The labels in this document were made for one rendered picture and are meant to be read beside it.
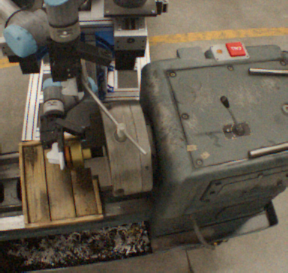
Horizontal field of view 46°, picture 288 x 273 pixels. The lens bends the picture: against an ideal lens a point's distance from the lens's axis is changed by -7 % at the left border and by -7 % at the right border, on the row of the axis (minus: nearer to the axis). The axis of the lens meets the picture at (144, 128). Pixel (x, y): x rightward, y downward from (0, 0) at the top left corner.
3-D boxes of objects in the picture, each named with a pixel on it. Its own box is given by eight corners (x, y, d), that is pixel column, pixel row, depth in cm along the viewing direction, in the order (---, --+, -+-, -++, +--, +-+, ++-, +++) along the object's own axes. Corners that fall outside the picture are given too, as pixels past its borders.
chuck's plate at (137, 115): (131, 117, 142) (137, 83, 112) (146, 196, 133) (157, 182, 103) (123, 118, 141) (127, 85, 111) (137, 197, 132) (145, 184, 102)
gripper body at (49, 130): (43, 152, 123) (42, 123, 128) (67, 148, 124) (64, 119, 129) (39, 142, 116) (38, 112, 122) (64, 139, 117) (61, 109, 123)
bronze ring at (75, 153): (88, 134, 118) (61, 139, 117) (91, 160, 113) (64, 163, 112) (90, 147, 126) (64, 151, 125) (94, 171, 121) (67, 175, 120)
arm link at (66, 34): (78, 11, 85) (79, 27, 79) (79, 27, 88) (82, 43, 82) (48, 16, 84) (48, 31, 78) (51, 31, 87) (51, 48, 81)
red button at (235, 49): (239, 45, 125) (240, 41, 124) (244, 57, 123) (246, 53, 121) (224, 46, 125) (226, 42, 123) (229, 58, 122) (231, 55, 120)
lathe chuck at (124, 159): (123, 118, 141) (127, 85, 111) (137, 197, 132) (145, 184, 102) (100, 121, 140) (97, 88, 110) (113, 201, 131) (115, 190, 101)
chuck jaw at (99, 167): (116, 154, 117) (123, 187, 111) (117, 160, 121) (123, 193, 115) (83, 159, 115) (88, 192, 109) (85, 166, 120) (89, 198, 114)
